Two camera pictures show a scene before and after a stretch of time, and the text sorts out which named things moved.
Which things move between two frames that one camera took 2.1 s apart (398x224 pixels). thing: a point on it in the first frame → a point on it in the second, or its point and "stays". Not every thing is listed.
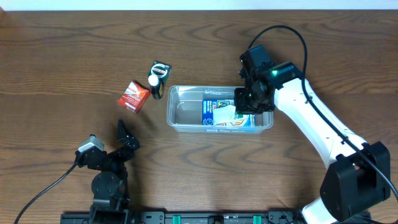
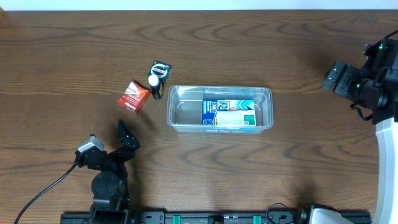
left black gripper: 125,149 stays
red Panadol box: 134,97 stays
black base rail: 183,217 stays
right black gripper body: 241,101 → 339,79
